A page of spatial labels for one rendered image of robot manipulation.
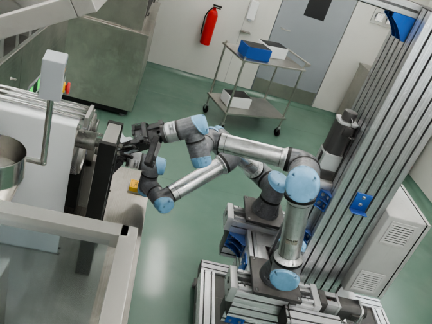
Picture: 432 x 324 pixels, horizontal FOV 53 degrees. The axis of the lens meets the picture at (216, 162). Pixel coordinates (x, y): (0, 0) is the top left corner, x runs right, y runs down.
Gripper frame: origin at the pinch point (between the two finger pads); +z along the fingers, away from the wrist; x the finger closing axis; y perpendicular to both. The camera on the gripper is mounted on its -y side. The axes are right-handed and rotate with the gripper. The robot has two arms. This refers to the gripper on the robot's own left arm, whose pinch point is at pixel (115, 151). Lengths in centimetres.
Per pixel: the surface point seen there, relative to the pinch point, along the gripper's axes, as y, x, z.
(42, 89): -5, 60, -6
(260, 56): 180, -276, -76
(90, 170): 0.6, -14.1, 16.3
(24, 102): 8.3, 34.7, 13.8
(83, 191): -5.3, -20.7, 23.0
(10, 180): -26, 62, 2
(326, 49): 248, -424, -178
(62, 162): -8.0, 21.2, 10.2
